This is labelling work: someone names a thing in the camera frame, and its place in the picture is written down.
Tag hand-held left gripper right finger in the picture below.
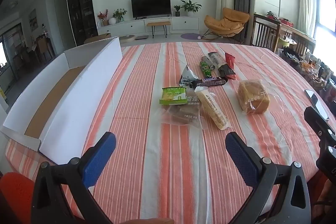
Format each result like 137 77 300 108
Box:
225 131 320 224

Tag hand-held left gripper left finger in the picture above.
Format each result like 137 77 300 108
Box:
31 132 117 224

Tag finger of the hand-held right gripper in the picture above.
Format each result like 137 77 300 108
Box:
304 106 336 148

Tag white cardboard box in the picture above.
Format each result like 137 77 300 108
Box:
0 37 123 165

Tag long yellow biscuit packet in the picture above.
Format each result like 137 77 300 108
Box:
194 86 231 131

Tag bread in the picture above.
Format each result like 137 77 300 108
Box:
236 79 273 115

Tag clear packet of brown cakes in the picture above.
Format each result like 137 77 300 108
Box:
161 94 208 130

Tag brown chocolate bar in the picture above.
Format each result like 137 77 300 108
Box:
189 76 228 88

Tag green cracker packet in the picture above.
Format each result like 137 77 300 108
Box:
159 87 188 106

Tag grey white triangular packet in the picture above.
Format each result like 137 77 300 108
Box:
179 64 200 87

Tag black smartphone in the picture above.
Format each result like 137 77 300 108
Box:
304 89 330 121

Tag cluttered side table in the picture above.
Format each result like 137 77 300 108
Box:
265 11 336 94

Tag striped orange white tablecloth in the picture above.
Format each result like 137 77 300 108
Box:
5 42 328 224

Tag dark wooden chair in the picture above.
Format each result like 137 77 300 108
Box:
288 30 316 57
251 14 281 52

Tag dark brown snack packet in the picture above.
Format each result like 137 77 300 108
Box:
217 64 236 80

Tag green sausage snack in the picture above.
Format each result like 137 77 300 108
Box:
199 55 213 77

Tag red snack packet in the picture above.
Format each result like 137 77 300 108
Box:
224 52 237 71

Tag black and clear snack packet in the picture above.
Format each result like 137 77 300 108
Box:
208 52 227 69

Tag window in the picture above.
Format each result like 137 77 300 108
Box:
314 0 336 39

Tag white curtain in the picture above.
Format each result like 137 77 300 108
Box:
297 0 319 35

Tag dining table with chairs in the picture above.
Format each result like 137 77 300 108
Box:
16 34 56 67

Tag orange lounge chair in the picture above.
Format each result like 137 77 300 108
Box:
201 7 250 39

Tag purple floor mat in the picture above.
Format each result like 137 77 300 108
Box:
181 33 202 41

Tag balcony glass door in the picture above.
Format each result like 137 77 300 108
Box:
0 25 25 84

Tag red flowers in pot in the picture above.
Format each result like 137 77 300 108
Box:
97 9 109 27

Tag green plant in teal pot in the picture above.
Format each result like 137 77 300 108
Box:
112 8 128 22

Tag wooden bench with black legs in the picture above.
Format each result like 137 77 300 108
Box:
146 20 172 39

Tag white television cabinet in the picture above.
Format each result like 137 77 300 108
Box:
97 17 201 36

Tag dark display cabinet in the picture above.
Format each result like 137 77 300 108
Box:
65 0 98 46

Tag black television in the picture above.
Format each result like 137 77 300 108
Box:
131 0 172 18

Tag large plant in white pot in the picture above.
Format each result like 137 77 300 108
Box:
181 0 202 17

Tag wall picture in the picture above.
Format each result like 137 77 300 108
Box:
28 9 39 31

